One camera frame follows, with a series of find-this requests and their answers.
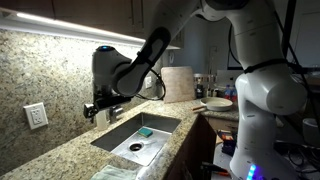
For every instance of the box of small items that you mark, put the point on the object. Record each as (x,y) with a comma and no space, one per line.
(228,141)

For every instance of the black vertical pole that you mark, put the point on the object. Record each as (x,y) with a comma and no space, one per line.
(288,26)

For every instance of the wooden cutting board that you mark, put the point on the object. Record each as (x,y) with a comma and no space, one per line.
(178,85)

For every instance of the spice jar rack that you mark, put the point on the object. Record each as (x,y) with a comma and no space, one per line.
(201,83)

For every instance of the white wall power outlet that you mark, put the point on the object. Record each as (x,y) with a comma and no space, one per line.
(35,115)

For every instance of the stainless steel sink basin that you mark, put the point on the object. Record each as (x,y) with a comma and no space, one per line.
(140,146)

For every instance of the dark wooden base cabinet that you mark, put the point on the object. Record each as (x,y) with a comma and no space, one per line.
(193,146)

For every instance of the white teal folded towel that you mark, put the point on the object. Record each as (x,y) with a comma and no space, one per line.
(113,173)

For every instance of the teal sponge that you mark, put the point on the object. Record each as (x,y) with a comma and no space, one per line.
(145,132)

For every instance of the under-cabinet light strip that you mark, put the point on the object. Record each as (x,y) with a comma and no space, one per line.
(66,28)

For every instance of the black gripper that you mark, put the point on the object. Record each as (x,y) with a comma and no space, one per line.
(111,101)

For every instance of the dark wooden wall cabinets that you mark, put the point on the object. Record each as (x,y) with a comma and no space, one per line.
(93,13)

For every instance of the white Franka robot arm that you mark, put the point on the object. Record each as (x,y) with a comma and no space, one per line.
(263,93)

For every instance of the white frying pan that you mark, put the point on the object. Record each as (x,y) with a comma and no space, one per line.
(216,104)

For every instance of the white countertop box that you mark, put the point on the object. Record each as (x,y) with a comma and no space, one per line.
(228,77)

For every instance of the blue label water bottle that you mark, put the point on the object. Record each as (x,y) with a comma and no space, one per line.
(227,92)
(234,94)

